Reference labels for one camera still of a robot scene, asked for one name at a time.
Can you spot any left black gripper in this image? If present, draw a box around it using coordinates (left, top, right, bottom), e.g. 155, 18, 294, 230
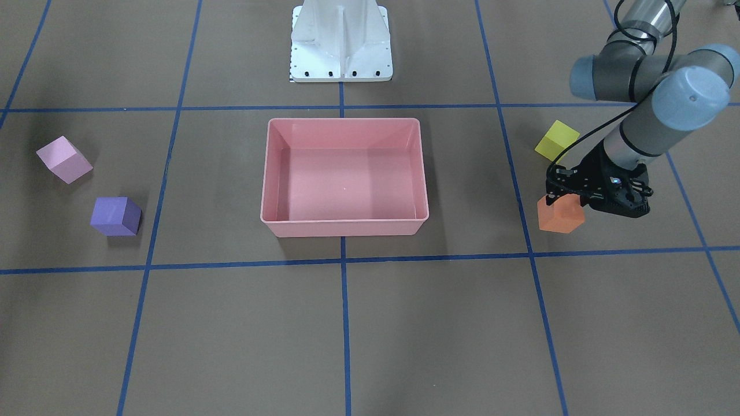
545, 144, 653, 218

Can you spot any orange foam block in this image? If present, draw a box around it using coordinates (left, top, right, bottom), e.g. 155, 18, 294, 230
536, 193, 585, 233

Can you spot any yellow foam block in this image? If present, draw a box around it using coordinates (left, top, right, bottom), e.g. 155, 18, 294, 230
534, 120, 580, 162

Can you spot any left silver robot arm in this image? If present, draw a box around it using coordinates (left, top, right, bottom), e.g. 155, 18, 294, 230
544, 1, 738, 218

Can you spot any pink plastic bin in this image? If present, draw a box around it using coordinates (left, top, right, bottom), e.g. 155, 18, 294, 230
261, 118, 430, 237

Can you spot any purple foam block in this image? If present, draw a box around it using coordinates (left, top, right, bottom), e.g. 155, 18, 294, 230
90, 196, 142, 237

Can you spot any pink foam block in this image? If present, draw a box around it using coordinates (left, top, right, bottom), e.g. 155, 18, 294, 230
35, 135, 93, 184

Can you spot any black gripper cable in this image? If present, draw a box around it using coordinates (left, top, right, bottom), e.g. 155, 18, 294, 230
546, 0, 680, 191

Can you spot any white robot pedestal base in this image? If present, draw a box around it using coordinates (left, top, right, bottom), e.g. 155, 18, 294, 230
289, 1, 394, 83

